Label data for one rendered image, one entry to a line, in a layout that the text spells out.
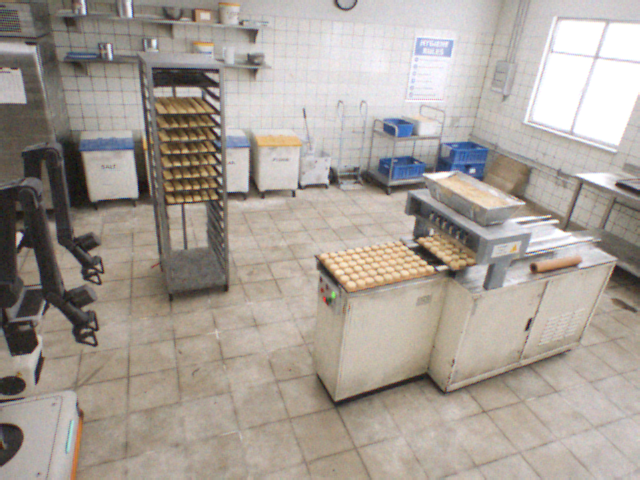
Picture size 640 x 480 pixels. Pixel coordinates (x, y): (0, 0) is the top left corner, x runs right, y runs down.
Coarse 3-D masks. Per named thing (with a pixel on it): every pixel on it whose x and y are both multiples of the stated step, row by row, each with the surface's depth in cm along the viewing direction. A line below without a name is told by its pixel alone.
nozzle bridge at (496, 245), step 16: (416, 192) 281; (416, 208) 286; (432, 208) 263; (448, 208) 261; (416, 224) 297; (432, 224) 271; (448, 224) 265; (464, 224) 241; (512, 224) 246; (480, 240) 243; (496, 240) 229; (512, 240) 235; (528, 240) 241; (480, 256) 232; (496, 256) 235; (512, 256) 241; (496, 272) 242
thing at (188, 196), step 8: (176, 192) 330; (184, 192) 331; (192, 192) 332; (200, 192) 334; (208, 192) 336; (168, 200) 315; (176, 200) 319; (184, 200) 322; (192, 200) 323; (200, 200) 323
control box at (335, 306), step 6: (324, 276) 247; (318, 282) 253; (324, 282) 245; (330, 282) 242; (318, 288) 254; (324, 288) 246; (330, 288) 239; (336, 288) 237; (324, 294) 247; (330, 294) 240; (336, 294) 233; (324, 300) 248; (336, 300) 234; (330, 306) 242; (336, 306) 235; (336, 312) 237
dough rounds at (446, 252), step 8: (416, 240) 283; (424, 240) 278; (432, 240) 280; (440, 240) 280; (432, 248) 269; (440, 248) 270; (448, 248) 273; (456, 248) 275; (440, 256) 263; (448, 256) 262; (456, 256) 262; (464, 256) 263; (472, 256) 265; (448, 264) 257; (456, 264) 253; (464, 264) 255; (472, 264) 259
